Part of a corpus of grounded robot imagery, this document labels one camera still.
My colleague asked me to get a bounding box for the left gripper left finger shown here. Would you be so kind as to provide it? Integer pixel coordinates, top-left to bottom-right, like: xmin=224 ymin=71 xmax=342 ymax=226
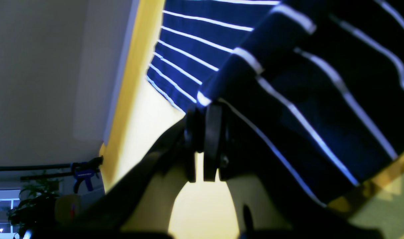
xmin=73 ymin=106 xmax=197 ymax=239

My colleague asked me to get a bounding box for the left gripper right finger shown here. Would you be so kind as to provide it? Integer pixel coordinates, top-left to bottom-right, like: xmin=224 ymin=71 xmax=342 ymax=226
xmin=204 ymin=103 xmax=381 ymax=239

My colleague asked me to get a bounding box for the navy white striped T-shirt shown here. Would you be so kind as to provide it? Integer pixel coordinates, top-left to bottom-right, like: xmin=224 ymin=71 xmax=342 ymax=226
xmin=147 ymin=0 xmax=404 ymax=206

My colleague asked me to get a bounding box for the yellow table cloth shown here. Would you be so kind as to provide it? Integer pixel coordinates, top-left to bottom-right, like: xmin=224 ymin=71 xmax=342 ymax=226
xmin=102 ymin=0 xmax=404 ymax=239

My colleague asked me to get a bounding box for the blue black bar clamp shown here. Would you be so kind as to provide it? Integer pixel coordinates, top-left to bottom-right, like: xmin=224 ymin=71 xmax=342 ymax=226
xmin=0 ymin=156 xmax=104 ymax=194

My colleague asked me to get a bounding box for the green potted plant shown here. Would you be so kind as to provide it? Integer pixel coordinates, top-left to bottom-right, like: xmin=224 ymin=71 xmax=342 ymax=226
xmin=7 ymin=170 xmax=63 ymax=239

